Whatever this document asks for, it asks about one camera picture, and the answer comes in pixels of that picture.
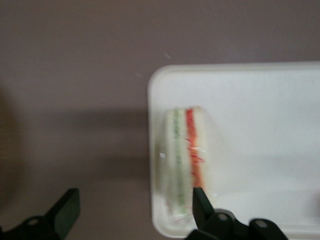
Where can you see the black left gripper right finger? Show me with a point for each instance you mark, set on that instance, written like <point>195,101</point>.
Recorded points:
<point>212,225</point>

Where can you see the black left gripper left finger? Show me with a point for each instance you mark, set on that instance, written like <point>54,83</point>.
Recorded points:
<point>60,215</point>

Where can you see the triangle sandwich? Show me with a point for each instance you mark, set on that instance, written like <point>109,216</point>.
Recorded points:
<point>185,160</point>

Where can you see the beige plastic tray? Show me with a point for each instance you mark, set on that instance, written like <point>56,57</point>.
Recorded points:
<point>250,140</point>

